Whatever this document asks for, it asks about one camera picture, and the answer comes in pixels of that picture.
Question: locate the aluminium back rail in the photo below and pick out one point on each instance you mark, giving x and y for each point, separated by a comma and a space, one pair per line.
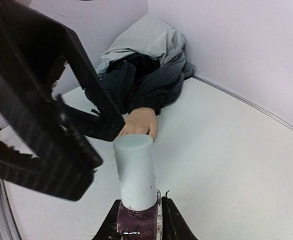
251, 104

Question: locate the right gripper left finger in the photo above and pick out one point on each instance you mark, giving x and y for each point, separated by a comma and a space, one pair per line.
108, 229

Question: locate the purple nail polish bottle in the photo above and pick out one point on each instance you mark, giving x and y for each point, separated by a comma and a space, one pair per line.
141, 225

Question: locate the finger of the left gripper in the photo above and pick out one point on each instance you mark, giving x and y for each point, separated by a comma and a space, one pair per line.
62, 162
86, 87

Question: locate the mannequin hand with long nails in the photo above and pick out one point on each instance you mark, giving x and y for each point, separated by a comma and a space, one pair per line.
142, 120

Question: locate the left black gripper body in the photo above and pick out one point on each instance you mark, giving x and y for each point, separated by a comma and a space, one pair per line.
33, 53

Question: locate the black jacket sleeve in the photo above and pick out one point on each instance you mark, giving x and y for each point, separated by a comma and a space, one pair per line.
138, 81

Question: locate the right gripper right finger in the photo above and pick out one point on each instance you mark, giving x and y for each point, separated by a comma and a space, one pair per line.
174, 225

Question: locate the white nail polish cap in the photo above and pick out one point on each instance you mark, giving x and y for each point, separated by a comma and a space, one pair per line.
134, 155

